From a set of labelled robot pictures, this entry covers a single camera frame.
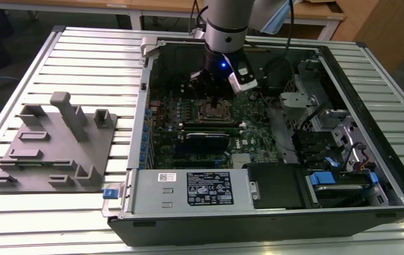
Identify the CPU socket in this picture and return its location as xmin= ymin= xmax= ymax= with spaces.
xmin=195 ymin=98 xmax=237 ymax=121

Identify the silver power supply unit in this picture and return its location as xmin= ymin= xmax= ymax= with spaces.
xmin=131 ymin=169 xmax=256 ymax=215

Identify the wooden cabinet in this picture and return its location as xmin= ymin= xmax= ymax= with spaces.
xmin=329 ymin=0 xmax=404 ymax=74

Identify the grey parts rack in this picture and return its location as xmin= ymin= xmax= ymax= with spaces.
xmin=0 ymin=91 xmax=120 ymax=193

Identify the black looped wire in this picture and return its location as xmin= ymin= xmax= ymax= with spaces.
xmin=261 ymin=56 xmax=297 ymax=90

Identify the black plastic shroud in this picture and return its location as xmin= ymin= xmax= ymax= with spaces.
xmin=248 ymin=163 xmax=321 ymax=210

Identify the silver CPU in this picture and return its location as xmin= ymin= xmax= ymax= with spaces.
xmin=204 ymin=104 xmax=227 ymax=117

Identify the blue wire plug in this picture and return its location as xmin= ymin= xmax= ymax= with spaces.
xmin=323 ymin=156 xmax=340 ymax=168

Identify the silver finned heatsink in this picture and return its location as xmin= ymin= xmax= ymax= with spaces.
xmin=231 ymin=153 xmax=253 ymax=168

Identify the metal drive cage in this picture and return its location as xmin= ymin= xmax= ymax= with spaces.
xmin=277 ymin=59 xmax=333 ymax=133

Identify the hard disk in blue carrier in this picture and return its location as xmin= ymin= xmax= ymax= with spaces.
xmin=304 ymin=171 xmax=368 ymax=209

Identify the grey case handle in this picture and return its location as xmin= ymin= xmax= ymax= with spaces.
xmin=140 ymin=37 xmax=160 ymax=58

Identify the green motherboard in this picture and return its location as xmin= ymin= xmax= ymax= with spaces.
xmin=144 ymin=89 xmax=288 ymax=171

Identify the black open PC case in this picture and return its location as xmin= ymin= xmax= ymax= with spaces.
xmin=100 ymin=37 xmax=404 ymax=248

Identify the blue case latch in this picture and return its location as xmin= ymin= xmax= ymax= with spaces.
xmin=101 ymin=188 xmax=119 ymax=200

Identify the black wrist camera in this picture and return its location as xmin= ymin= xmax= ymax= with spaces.
xmin=188 ymin=70 xmax=205 ymax=90

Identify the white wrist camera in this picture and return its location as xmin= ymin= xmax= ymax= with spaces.
xmin=223 ymin=53 xmax=259 ymax=94

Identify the wooden desk white frame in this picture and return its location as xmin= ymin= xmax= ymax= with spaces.
xmin=0 ymin=0 xmax=143 ymax=30
xmin=131 ymin=0 xmax=347 ymax=40

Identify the black graphics card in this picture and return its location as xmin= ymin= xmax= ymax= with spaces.
xmin=184 ymin=131 xmax=231 ymax=160

